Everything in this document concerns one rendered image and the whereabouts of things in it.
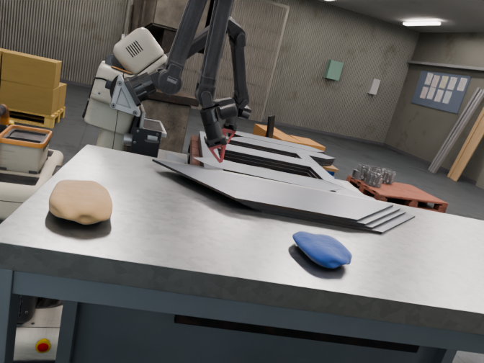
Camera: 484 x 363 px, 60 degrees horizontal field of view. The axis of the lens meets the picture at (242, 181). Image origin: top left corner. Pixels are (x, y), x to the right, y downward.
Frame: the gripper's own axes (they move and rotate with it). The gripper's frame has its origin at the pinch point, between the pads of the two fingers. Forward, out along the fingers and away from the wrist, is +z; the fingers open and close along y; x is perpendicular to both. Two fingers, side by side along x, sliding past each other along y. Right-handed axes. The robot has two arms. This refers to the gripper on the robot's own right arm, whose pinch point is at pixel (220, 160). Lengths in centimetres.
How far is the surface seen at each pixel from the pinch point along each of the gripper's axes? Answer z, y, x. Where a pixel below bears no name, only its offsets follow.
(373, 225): 4, -67, -22
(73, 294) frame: -17, -89, 38
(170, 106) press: 32, 326, -7
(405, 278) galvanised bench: 2, -89, -15
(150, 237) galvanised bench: -18, -82, 26
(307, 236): -8, -81, -1
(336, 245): -6, -84, -5
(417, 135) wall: 355, 792, -641
